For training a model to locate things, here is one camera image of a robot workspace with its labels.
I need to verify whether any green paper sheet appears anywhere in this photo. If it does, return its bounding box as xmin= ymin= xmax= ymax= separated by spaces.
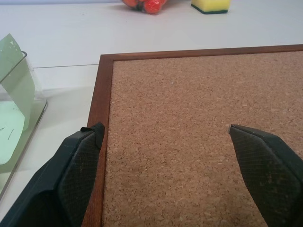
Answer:
xmin=0 ymin=33 xmax=36 ymax=165

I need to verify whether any yellow sponge with green pad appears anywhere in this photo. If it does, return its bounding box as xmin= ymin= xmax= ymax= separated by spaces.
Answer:
xmin=191 ymin=0 xmax=232 ymax=15

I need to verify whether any clear plastic box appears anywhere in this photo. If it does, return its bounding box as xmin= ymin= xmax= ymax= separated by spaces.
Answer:
xmin=0 ymin=51 xmax=48 ymax=201

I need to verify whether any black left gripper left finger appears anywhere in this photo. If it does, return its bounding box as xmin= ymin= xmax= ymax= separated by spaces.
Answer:
xmin=0 ymin=122 xmax=106 ymax=227

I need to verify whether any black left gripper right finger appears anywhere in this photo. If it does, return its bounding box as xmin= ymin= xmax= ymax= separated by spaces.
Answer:
xmin=228 ymin=124 xmax=303 ymax=227

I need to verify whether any cork board with wooden frame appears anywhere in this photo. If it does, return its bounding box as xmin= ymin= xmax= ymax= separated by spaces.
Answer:
xmin=81 ymin=44 xmax=303 ymax=227

